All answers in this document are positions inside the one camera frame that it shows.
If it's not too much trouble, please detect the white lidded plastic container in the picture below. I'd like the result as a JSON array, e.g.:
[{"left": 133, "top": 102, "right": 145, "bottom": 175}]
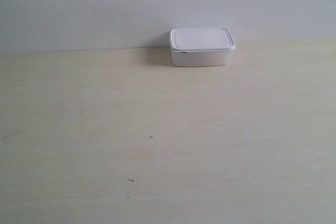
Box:
[{"left": 170, "top": 27, "right": 236, "bottom": 67}]

